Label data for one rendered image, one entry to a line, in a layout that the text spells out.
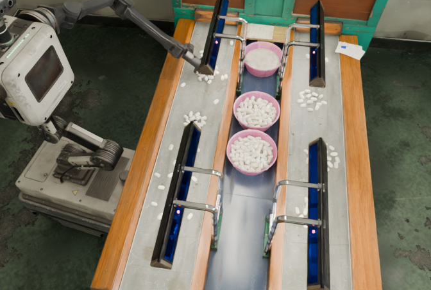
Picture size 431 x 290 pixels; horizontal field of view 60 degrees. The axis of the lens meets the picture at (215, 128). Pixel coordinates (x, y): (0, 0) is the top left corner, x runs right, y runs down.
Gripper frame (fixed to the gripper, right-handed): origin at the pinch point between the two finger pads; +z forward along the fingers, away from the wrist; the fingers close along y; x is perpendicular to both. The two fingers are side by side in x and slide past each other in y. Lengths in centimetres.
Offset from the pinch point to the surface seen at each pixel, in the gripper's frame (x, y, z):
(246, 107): -11.2, -17.3, 23.3
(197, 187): 1, -73, 12
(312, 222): -59, -98, 26
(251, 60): -9.8, 22.8, 21.5
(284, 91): -26.4, -2.9, 37.1
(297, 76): -29, 14, 44
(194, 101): 9.0, -18.1, -0.3
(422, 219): -36, -29, 169
